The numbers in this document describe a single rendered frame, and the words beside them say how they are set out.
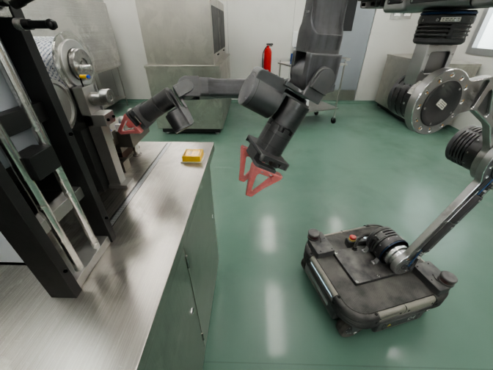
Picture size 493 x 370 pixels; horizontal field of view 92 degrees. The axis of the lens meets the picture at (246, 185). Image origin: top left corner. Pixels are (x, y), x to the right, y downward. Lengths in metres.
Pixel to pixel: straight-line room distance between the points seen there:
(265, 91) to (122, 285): 0.46
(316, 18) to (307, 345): 1.36
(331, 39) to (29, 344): 0.69
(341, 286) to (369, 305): 0.14
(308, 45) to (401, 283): 1.31
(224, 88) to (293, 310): 1.22
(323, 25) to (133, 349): 0.59
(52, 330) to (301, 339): 1.15
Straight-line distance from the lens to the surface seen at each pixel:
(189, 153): 0.96
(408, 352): 1.64
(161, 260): 0.59
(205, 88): 0.78
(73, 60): 0.79
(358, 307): 1.36
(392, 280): 1.53
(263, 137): 0.47
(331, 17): 0.46
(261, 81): 0.43
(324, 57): 0.45
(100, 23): 1.67
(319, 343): 1.49
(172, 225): 0.66
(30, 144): 0.53
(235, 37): 5.20
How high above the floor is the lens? 1.33
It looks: 33 degrees down
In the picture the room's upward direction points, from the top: straight up
